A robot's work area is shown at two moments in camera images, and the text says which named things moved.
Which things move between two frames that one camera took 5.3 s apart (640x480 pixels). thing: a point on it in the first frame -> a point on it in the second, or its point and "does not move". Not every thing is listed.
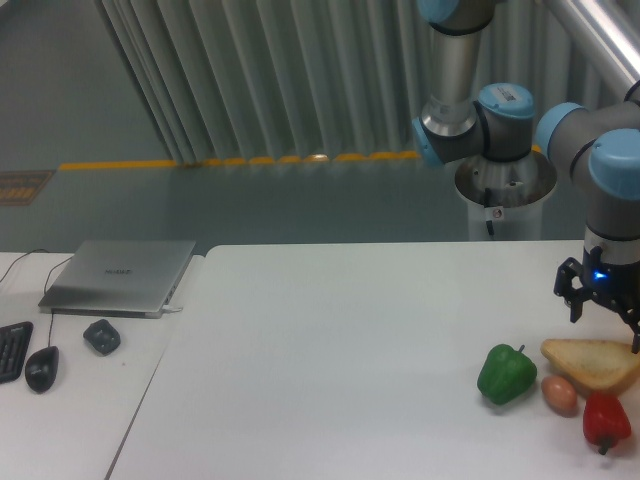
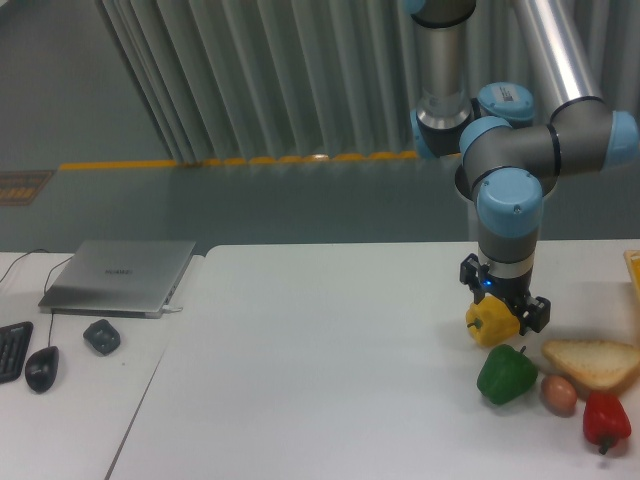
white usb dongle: [170, 308] does not move
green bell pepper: [506, 374] does not move
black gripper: [619, 284] -> [534, 314]
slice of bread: [596, 364] does not move
